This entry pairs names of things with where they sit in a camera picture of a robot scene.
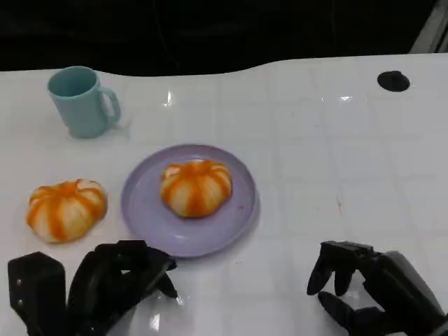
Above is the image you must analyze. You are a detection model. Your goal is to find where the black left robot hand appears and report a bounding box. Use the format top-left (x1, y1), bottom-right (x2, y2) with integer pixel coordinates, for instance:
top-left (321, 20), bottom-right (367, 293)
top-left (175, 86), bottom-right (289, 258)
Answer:
top-left (66, 239), bottom-right (179, 336)

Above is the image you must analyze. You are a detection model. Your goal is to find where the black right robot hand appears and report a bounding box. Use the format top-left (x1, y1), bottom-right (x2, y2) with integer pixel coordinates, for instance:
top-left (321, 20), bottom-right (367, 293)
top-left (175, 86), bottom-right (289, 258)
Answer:
top-left (306, 240), bottom-right (448, 336)

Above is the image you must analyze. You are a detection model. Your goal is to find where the orange and white bread roll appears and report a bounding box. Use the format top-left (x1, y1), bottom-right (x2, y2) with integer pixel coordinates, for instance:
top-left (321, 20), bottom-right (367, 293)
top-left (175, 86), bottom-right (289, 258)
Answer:
top-left (26, 178), bottom-right (109, 244)
top-left (159, 159), bottom-right (233, 219)

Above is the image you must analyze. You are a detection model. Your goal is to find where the lilac plate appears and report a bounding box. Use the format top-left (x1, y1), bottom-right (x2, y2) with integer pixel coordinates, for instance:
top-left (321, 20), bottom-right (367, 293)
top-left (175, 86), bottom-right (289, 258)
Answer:
top-left (120, 143), bottom-right (261, 259)

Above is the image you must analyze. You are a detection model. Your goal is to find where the pale green mug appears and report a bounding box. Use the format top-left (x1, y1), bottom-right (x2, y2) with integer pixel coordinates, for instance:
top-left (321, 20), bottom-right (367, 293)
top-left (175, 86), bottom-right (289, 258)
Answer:
top-left (47, 66), bottom-right (122, 139)

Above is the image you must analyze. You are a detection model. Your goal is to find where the black table grommet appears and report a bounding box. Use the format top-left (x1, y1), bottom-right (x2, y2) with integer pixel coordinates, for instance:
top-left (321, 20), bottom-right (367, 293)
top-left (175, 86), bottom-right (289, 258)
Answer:
top-left (377, 70), bottom-right (411, 93)

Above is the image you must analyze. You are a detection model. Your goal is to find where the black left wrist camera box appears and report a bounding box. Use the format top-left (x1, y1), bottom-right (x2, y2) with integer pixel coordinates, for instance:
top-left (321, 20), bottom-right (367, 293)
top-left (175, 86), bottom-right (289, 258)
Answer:
top-left (7, 251), bottom-right (69, 336)

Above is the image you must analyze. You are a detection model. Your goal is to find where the grey metal frame post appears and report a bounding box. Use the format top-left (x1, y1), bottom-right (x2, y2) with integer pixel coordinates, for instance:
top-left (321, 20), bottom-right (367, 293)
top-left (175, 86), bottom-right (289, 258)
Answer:
top-left (409, 0), bottom-right (448, 55)

